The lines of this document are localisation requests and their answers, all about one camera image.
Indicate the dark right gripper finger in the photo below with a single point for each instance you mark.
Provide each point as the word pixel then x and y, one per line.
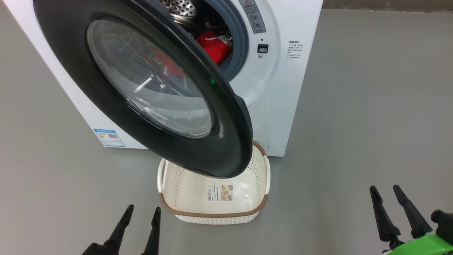
pixel 414 219
pixel 384 219

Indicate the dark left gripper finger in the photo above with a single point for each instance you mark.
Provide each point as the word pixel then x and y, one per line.
pixel 122 226
pixel 154 230

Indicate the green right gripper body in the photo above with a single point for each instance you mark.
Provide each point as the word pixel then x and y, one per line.
pixel 428 246

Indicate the black round glass door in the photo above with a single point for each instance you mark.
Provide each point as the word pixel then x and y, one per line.
pixel 88 95

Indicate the red garment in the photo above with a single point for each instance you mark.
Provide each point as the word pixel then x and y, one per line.
pixel 214 47

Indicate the cream perforated laundry basket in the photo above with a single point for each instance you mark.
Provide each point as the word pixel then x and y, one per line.
pixel 216 212

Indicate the basket barcode sticker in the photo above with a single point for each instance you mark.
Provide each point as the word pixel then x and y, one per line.
pixel 220 193

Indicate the white washing machine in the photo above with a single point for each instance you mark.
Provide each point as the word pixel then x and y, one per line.
pixel 283 92

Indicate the grey rubber door gasket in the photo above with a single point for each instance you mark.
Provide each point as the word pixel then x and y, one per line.
pixel 241 46

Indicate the black door latch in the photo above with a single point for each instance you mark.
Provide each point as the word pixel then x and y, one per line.
pixel 262 48

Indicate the blue energy label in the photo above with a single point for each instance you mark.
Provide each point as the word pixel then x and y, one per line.
pixel 109 138

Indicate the round white filter cover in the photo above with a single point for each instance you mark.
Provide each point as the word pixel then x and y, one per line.
pixel 263 143

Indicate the perforated steel drum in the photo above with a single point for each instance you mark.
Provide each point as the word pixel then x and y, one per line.
pixel 180 9

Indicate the grey warning sticker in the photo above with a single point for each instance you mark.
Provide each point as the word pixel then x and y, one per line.
pixel 253 16

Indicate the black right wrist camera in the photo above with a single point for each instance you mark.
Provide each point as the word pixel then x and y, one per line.
pixel 445 225

